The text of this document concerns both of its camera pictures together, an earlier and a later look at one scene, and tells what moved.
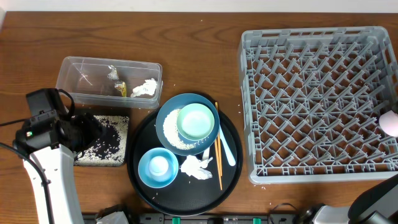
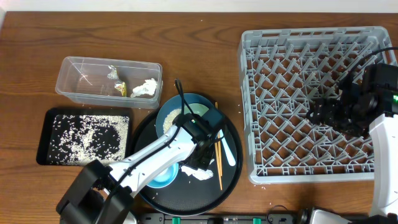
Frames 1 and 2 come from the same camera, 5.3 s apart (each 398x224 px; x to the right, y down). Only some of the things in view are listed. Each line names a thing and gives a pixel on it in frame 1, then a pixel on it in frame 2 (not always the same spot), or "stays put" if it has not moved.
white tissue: x=193 y=167 stays put
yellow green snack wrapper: x=121 y=86 stays put
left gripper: x=94 y=127 -> x=205 y=166
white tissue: x=148 y=87 stays put
